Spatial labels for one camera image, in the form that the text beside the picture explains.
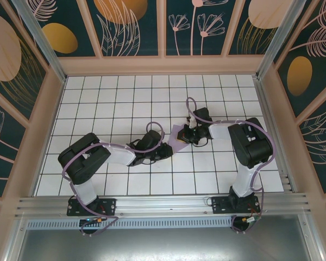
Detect small controller circuit board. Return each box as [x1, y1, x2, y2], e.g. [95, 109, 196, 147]
[78, 216, 105, 237]

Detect long aluminium mounting rail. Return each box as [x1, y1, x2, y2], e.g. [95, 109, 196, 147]
[15, 192, 313, 220]

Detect aluminium side rail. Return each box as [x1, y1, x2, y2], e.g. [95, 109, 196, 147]
[254, 76, 298, 194]

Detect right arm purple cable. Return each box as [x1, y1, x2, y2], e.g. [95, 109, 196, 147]
[185, 97, 277, 234]

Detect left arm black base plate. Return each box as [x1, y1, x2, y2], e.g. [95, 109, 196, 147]
[67, 196, 117, 218]

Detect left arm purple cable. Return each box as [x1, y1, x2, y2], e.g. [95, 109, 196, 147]
[62, 121, 164, 237]

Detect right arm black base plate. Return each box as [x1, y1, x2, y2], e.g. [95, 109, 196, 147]
[211, 195, 261, 216]

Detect lavender cloth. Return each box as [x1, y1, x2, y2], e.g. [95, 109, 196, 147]
[168, 124, 191, 153]

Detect aluminium frame bar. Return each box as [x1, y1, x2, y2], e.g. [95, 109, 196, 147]
[4, 217, 27, 261]
[298, 214, 324, 261]

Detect aluminium corner post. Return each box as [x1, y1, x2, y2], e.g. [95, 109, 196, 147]
[255, 0, 306, 79]
[10, 0, 68, 82]

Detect grey slotted cable duct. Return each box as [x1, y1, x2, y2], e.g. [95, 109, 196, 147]
[26, 216, 234, 230]

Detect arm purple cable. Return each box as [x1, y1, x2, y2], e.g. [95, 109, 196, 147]
[185, 97, 277, 234]
[62, 121, 164, 237]

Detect grey sheet metal panel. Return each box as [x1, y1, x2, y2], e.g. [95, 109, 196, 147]
[5, 227, 325, 261]

